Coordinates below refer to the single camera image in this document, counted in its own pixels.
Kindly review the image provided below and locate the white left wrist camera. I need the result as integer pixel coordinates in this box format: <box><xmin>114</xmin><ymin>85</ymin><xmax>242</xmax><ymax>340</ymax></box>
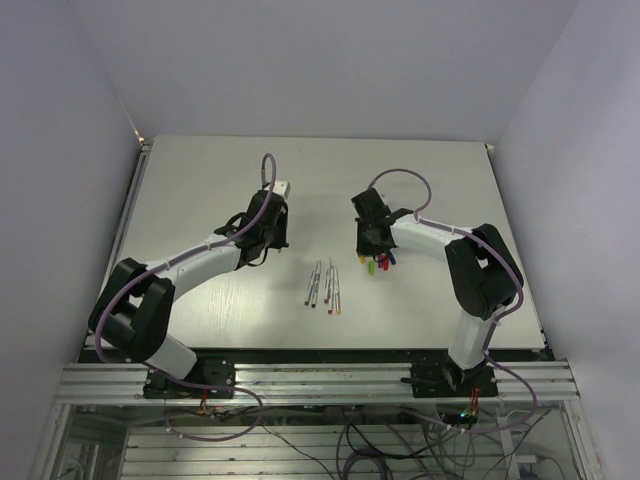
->
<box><xmin>273</xmin><ymin>180</ymin><xmax>291</xmax><ymax>200</ymax></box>

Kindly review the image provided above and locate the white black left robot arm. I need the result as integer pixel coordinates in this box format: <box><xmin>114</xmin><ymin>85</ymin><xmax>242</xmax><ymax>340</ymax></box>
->
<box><xmin>88</xmin><ymin>180</ymin><xmax>290</xmax><ymax>397</ymax></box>

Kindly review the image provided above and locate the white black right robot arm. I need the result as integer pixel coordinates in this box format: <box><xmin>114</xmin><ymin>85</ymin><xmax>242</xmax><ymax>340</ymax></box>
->
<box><xmin>351</xmin><ymin>188</ymin><xmax>524</xmax><ymax>396</ymax></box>

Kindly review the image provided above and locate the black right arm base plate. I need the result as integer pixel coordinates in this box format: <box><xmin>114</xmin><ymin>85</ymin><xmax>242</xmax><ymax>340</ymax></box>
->
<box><xmin>400</xmin><ymin>363</ymin><xmax>498</xmax><ymax>398</ymax></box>

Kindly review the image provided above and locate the blue ended white pen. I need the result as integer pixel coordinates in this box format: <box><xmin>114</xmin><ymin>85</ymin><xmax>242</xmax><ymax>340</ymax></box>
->
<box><xmin>310</xmin><ymin>260</ymin><xmax>322</xmax><ymax>308</ymax></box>

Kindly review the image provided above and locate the aluminium extrusion frame rail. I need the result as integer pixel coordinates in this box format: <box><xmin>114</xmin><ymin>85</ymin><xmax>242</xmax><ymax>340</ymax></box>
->
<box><xmin>54</xmin><ymin>361</ymin><xmax>579</xmax><ymax>406</ymax></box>

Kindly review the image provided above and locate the orange ended white pen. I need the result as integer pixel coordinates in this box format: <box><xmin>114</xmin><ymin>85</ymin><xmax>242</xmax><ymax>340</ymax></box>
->
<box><xmin>333</xmin><ymin>267</ymin><xmax>342</xmax><ymax>315</ymax></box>

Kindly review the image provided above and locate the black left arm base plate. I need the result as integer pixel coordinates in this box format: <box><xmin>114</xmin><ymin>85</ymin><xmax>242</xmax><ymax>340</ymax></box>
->
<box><xmin>143</xmin><ymin>360</ymin><xmax>236</xmax><ymax>400</ymax></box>

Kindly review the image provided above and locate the green ended white pen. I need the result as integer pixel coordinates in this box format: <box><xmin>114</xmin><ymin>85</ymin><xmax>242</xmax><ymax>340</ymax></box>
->
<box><xmin>304</xmin><ymin>262</ymin><xmax>319</xmax><ymax>306</ymax></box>

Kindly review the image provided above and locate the purple ended white pen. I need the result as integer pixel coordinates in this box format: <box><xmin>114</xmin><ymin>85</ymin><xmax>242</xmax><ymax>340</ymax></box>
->
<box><xmin>323</xmin><ymin>257</ymin><xmax>333</xmax><ymax>305</ymax></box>

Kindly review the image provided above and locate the red ended white pen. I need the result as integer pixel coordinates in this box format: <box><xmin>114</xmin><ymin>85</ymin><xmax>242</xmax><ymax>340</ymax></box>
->
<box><xmin>327</xmin><ymin>266</ymin><xmax>334</xmax><ymax>315</ymax></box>

